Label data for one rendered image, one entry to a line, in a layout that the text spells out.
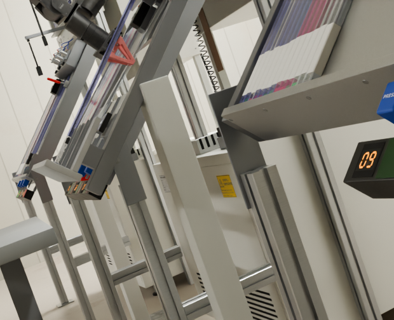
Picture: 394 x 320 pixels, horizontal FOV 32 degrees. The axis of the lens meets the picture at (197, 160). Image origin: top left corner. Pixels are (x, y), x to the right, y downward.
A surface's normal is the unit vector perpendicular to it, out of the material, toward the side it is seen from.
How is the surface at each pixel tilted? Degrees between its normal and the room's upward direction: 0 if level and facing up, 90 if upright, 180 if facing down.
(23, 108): 90
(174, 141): 90
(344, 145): 90
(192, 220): 90
